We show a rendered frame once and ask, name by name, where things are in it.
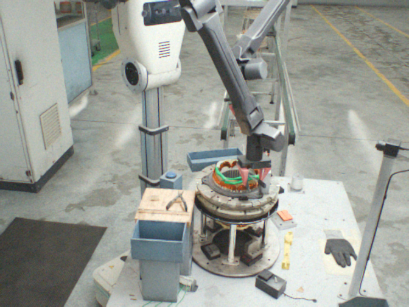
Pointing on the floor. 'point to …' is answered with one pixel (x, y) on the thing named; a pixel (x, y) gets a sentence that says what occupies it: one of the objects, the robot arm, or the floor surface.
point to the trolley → (91, 30)
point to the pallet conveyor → (290, 129)
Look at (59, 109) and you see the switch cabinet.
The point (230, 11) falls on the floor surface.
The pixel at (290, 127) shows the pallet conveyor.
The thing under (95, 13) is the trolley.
